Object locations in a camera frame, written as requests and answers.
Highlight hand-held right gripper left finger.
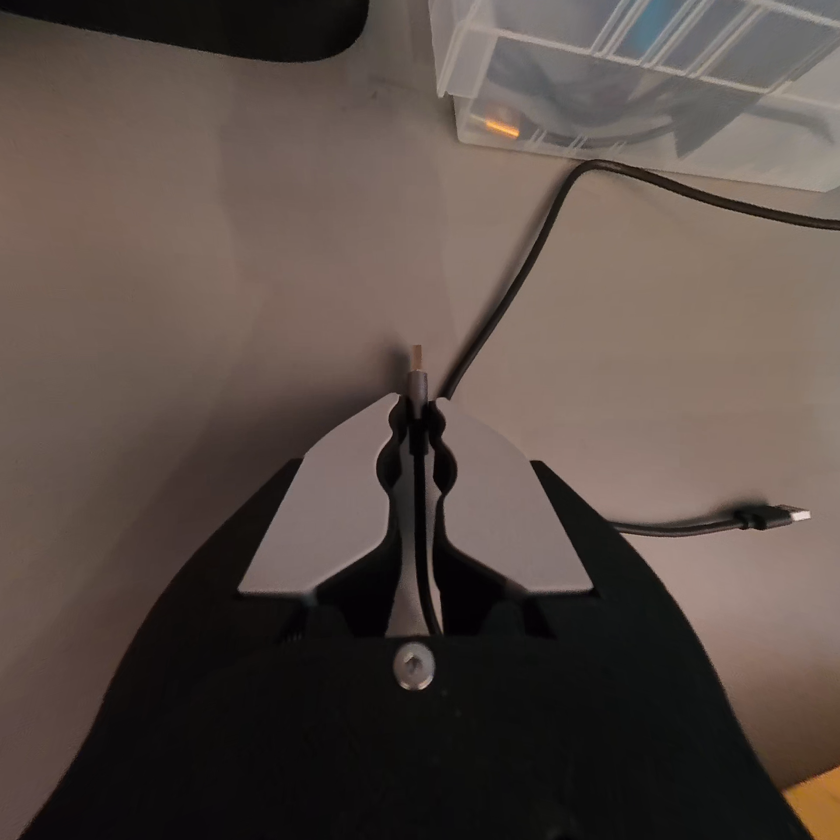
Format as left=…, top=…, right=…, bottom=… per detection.
left=235, top=392, right=408, bottom=620

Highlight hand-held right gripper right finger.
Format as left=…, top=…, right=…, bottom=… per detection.
left=426, top=394, right=594, bottom=620

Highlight black USB cable grey plugs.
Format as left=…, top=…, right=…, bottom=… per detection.
left=398, top=343, right=450, bottom=639

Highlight thick black hub cable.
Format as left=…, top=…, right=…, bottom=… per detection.
left=434, top=157, right=840, bottom=540

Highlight yellow plastic bin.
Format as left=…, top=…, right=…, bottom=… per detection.
left=780, top=771, right=840, bottom=840

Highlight clear plastic bin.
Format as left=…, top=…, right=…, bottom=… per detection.
left=430, top=0, right=840, bottom=195

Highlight black quilted cushion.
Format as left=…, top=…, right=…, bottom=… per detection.
left=0, top=0, right=371, bottom=64

